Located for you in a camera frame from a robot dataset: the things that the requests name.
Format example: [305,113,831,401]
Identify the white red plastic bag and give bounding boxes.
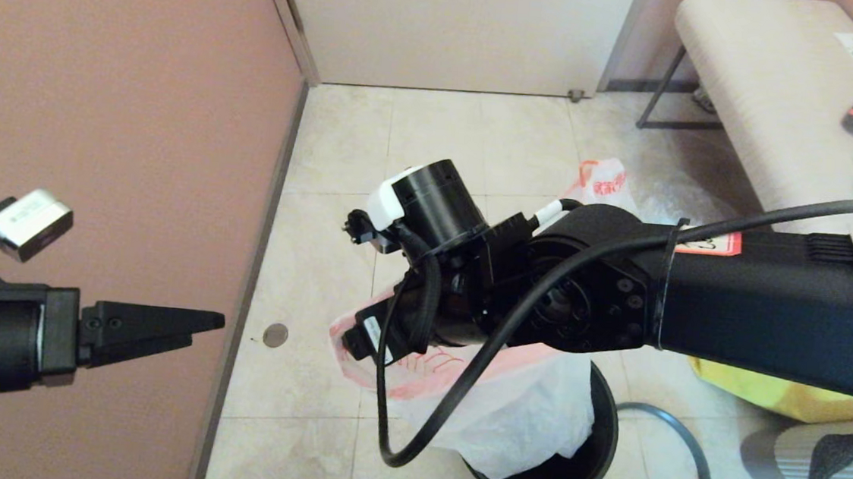
[562,156,643,219]

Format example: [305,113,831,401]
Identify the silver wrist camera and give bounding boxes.
[344,208,389,254]
[0,186,75,267]

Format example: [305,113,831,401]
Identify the white door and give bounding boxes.
[268,0,637,108]

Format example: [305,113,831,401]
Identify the white red-printed bin liner bag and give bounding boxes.
[319,278,605,479]

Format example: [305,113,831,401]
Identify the beige bench with metal legs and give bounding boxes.
[628,0,853,237]

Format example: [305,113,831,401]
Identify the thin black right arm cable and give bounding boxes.
[367,159,853,479]

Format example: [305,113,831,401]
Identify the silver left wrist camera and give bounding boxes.
[0,186,75,267]

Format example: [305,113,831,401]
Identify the yellow fabric tote bag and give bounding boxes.
[687,357,853,426]

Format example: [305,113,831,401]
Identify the grey bin rim ring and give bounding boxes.
[590,400,718,479]

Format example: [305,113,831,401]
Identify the black round trash bin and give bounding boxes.
[461,354,625,479]

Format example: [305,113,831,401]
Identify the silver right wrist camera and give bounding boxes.
[344,208,389,254]

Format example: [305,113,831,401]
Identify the clear plastic bag with items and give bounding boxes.
[637,176,713,228]

